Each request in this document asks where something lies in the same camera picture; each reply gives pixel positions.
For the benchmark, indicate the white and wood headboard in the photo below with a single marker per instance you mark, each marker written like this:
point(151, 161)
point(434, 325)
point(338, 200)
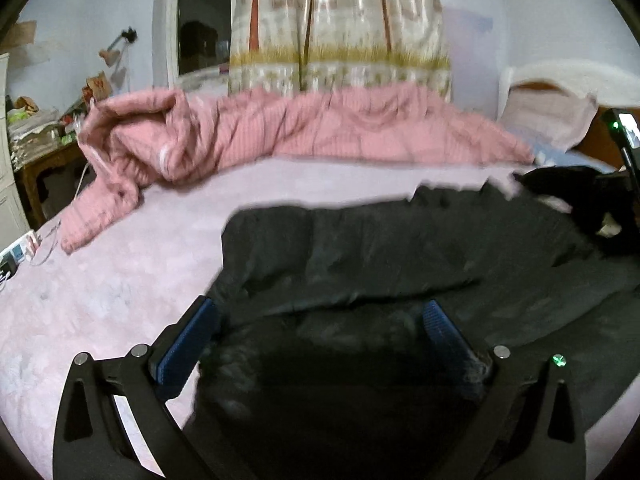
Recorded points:
point(611, 87)

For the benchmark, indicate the pink quilt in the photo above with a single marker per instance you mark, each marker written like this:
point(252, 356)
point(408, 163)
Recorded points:
point(177, 138)

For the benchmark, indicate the pink desk lamp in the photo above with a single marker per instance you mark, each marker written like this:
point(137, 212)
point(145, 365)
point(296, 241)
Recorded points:
point(112, 53)

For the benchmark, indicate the black shiny jacket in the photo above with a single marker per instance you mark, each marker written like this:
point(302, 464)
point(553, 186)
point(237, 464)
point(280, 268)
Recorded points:
point(354, 341)

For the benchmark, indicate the white power strip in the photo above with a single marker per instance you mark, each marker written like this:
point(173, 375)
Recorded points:
point(22, 249)

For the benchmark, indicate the white drawer cabinet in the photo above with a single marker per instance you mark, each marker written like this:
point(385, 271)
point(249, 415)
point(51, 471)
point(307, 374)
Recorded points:
point(13, 222)

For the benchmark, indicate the cluttered wooden desk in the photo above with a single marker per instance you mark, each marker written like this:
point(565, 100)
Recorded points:
point(43, 140)

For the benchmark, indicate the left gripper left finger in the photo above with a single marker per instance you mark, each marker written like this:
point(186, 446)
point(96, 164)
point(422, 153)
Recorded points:
point(90, 440)

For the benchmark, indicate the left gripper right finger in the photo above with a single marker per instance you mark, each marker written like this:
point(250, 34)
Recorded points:
point(528, 425)

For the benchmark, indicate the tree print curtain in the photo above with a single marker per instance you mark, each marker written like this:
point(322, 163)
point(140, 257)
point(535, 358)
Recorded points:
point(291, 46)

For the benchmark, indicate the pink pillow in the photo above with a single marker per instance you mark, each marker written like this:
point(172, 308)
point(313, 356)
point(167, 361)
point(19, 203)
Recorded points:
point(553, 117)

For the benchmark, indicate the pink floral bed sheet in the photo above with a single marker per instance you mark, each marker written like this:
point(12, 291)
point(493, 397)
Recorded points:
point(139, 275)

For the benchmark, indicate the white framed window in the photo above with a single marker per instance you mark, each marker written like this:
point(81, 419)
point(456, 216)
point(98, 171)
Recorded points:
point(191, 42)

